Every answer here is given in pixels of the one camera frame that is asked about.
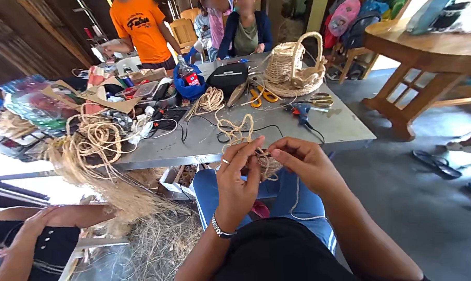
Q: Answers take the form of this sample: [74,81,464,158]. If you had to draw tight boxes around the heap of loose fibre scraps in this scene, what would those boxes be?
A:
[91,199,204,281]

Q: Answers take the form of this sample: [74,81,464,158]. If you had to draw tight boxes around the red and white cloth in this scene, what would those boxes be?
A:
[83,66,116,115]

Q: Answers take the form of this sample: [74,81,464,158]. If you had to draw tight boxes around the braided natural fibre piece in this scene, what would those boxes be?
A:
[216,113,284,182]

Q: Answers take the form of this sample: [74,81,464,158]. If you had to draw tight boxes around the white box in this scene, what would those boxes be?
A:
[159,164,211,200]

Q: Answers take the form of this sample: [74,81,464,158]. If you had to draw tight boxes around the person's right forearm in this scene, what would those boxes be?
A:
[322,181,425,281]

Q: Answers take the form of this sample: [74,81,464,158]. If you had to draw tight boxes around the grey metal work table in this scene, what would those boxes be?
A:
[113,53,377,171]

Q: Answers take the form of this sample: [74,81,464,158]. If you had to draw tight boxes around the white cable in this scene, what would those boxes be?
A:
[145,119,178,139]

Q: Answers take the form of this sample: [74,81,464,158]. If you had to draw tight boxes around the blue fabric bag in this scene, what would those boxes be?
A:
[173,63,207,101]

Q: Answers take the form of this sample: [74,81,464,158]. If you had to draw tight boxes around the black zipped case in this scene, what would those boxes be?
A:
[207,63,249,95]

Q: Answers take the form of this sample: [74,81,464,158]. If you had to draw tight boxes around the clear plastic container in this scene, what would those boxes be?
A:
[133,81,160,99]

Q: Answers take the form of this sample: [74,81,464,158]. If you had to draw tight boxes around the person's left hand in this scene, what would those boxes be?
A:
[216,136,266,234]

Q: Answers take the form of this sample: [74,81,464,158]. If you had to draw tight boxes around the wooden table with carved legs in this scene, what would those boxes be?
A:
[362,8,471,142]

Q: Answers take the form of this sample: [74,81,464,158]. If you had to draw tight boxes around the wooden chair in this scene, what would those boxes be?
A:
[169,8,201,64]

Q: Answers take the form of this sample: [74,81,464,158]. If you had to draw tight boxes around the hanging bundle of raw fibre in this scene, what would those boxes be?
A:
[46,137,174,225]

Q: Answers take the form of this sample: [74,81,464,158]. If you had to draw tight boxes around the woven basket with handle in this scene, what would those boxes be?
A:
[264,31,327,98]

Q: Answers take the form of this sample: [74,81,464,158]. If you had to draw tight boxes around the pink backpack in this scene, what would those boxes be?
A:
[328,0,361,38]

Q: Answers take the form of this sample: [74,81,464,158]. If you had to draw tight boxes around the torn brown cardboard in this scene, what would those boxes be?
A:
[42,76,142,115]

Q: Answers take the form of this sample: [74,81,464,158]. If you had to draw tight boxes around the person's right hand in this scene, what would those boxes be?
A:
[267,137,344,196]

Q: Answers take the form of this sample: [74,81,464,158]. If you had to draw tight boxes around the blue glue gun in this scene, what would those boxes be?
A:
[291,103,312,126]

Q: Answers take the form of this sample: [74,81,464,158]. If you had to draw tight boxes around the clear green plastic bag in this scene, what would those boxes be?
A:
[0,75,78,135]

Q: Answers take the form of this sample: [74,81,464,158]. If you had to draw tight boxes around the orange-handled scissors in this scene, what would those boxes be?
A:
[249,85,279,108]

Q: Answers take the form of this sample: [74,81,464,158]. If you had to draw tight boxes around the white crumpled plastic bag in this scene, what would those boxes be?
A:
[128,120,153,146]

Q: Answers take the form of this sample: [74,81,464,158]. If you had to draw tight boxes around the brown pointed wooden piece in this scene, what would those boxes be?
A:
[227,81,249,108]

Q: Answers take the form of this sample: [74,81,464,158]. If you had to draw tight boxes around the person's body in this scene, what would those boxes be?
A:
[212,217,361,281]

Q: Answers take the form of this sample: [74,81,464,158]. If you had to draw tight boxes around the black cable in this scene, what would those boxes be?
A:
[305,121,325,144]

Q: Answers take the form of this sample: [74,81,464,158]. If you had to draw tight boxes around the bundle of pale fibre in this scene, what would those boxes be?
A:
[0,109,38,139]

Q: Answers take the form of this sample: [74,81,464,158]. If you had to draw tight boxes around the clear bottle with red label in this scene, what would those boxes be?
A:
[176,55,201,87]

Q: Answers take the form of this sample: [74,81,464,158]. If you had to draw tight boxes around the tangled pile of braided rope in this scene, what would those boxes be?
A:
[65,103,138,171]

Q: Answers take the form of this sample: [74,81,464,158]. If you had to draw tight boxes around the pink object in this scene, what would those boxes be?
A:
[251,200,270,219]

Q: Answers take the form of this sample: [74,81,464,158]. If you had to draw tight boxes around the dark blue backpack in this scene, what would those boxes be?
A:
[343,11,382,50]

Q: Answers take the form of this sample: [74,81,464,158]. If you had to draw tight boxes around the pile of brown cardboard tubes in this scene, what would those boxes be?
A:
[178,165,197,187]

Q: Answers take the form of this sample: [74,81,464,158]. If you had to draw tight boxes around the white plastic chair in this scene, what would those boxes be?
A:
[115,57,142,76]

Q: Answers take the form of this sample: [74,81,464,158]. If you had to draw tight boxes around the wooden stool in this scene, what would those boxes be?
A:
[329,42,380,84]

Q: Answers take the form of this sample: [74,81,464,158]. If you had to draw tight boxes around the coiled bundle of braided rope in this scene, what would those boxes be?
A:
[186,87,225,121]

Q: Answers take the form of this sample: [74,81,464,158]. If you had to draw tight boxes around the person's left forearm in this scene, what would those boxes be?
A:
[175,213,237,281]

